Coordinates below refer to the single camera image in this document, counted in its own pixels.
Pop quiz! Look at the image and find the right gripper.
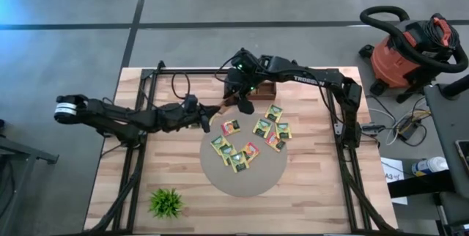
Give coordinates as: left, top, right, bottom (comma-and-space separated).
224, 69, 259, 116

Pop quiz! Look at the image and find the green yellow tea bag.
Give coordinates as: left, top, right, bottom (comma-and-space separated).
229, 151, 250, 174
252, 118, 273, 139
274, 121, 293, 141
210, 135, 229, 155
264, 103, 284, 124
218, 143, 237, 166

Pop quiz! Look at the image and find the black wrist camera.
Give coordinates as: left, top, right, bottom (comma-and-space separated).
184, 94, 199, 113
229, 48, 258, 75

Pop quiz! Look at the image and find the black shelf board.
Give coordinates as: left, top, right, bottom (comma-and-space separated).
387, 169, 457, 199

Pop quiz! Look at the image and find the black right camera cable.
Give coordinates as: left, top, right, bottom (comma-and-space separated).
213, 54, 240, 84

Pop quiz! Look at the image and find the black metal table frame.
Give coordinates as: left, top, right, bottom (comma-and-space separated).
83, 59, 399, 236

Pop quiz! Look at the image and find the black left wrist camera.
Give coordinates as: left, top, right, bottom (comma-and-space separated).
184, 94, 199, 113

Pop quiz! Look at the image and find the white floor cable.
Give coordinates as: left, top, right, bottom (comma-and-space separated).
367, 106, 399, 147

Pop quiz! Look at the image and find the white paper sheet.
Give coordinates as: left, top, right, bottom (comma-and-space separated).
380, 156, 409, 206

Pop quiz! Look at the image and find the small green potted plant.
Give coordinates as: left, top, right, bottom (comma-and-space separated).
147, 187, 184, 220

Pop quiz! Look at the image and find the grey chair seat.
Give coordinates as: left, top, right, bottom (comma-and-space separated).
434, 191, 469, 236

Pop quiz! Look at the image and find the grey desk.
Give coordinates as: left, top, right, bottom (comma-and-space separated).
424, 74, 469, 200

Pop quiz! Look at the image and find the black left camera cable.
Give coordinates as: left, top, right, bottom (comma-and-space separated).
171, 70, 193, 102

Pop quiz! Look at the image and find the black camera cable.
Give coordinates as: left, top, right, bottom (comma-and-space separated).
213, 54, 240, 84
171, 70, 193, 102

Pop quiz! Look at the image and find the black power adapter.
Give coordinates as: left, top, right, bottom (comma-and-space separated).
396, 117, 422, 142

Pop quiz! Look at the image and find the blue white spray can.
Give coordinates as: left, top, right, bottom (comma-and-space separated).
410, 155, 449, 177

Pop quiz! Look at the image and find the orange black shop vacuum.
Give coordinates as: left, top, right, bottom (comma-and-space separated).
358, 4, 469, 104

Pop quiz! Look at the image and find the round grey mat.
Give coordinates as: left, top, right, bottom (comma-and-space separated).
199, 108, 289, 198

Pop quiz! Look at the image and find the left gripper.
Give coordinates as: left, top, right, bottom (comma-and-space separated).
159, 102, 224, 134

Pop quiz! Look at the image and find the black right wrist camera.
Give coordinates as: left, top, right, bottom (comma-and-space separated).
229, 48, 258, 75

